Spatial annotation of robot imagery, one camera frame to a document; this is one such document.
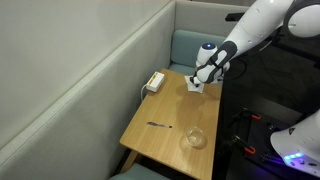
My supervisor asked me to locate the white napkin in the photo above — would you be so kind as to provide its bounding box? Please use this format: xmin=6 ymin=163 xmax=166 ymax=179
xmin=184 ymin=75 xmax=205 ymax=94

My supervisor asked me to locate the teal upholstered chair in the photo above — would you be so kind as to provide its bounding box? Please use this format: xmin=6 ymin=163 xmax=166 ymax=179
xmin=168 ymin=29 xmax=231 ymax=77

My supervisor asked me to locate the white power strip box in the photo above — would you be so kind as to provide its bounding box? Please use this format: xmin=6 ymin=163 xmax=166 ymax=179
xmin=145 ymin=71 xmax=166 ymax=93

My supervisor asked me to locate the yellow marker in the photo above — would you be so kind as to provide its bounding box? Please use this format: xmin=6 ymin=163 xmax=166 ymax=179
xmin=148 ymin=72 xmax=158 ymax=87

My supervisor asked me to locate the black pen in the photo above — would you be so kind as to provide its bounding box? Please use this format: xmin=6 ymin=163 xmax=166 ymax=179
xmin=146 ymin=121 xmax=174 ymax=130

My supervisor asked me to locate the clear glass bowl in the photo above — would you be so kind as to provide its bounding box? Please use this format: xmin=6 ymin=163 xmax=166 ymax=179
xmin=182 ymin=126 xmax=208 ymax=150

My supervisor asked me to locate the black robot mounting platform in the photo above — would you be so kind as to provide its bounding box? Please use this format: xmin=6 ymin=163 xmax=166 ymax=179
xmin=229 ymin=108 xmax=320 ymax=180

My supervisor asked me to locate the wooden table leg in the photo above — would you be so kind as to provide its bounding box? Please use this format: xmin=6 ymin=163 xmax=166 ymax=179
xmin=119 ymin=149 xmax=140 ymax=174

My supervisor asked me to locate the white power strip cable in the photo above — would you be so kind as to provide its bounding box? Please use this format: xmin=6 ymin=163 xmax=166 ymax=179
xmin=139 ymin=83 xmax=149 ymax=102

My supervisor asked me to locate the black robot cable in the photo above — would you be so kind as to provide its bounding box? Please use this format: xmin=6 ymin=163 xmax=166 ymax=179
xmin=226 ymin=56 xmax=249 ymax=81

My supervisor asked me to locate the black clamp orange handle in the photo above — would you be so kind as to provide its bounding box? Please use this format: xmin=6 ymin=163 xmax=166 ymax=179
xmin=231 ymin=134 xmax=257 ymax=156
xmin=233 ymin=108 xmax=262 ymax=126

